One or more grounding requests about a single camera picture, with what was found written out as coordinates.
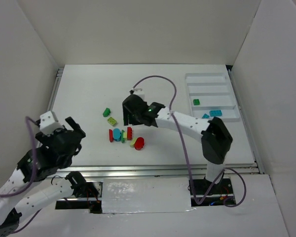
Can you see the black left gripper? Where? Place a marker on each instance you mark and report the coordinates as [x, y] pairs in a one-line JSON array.
[[67, 133]]

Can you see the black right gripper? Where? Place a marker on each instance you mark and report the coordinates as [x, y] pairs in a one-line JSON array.
[[130, 108]]

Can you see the blue rounded lego brick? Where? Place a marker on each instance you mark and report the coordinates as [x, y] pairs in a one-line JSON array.
[[117, 134]]

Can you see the pale yellow sloped lego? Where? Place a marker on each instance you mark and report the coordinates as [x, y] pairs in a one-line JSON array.
[[133, 141]]

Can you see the red curved lego brick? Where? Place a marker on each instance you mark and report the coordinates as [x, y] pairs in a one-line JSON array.
[[111, 139]]

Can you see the red rounded lego brick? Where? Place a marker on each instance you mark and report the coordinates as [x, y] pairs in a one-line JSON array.
[[139, 144]]

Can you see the small green square lego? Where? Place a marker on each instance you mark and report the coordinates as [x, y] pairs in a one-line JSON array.
[[196, 102]]

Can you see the small teal lego brick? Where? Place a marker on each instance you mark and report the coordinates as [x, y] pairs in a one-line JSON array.
[[205, 116]]

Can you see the blue long lego brick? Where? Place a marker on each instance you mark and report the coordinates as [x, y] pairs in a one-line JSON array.
[[215, 113]]

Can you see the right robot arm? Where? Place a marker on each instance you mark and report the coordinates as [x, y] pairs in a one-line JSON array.
[[212, 133]]

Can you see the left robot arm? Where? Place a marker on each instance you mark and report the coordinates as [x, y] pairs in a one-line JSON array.
[[36, 165]]

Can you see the red long lego brick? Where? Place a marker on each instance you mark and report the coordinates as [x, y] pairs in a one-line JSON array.
[[129, 133]]

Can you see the lime green lego brick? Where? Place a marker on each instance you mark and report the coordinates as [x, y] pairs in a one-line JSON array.
[[112, 121]]

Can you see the green sloped lego brick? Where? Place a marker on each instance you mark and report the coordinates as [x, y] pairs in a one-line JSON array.
[[106, 112]]

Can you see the green thin lego brick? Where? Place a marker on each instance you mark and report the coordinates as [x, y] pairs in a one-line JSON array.
[[122, 139]]

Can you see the white taped cover panel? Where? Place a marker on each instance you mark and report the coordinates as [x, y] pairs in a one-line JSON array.
[[145, 195]]

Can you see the white compartment tray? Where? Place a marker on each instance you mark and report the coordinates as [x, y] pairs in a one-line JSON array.
[[215, 92]]

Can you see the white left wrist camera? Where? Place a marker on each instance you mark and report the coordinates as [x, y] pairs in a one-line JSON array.
[[48, 123]]

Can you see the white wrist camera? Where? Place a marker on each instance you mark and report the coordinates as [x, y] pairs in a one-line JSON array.
[[139, 92], [48, 123]]

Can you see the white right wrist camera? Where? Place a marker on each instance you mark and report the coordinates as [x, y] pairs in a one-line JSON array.
[[139, 92]]

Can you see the aluminium front rail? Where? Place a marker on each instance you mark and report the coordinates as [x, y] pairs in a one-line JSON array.
[[146, 171]]

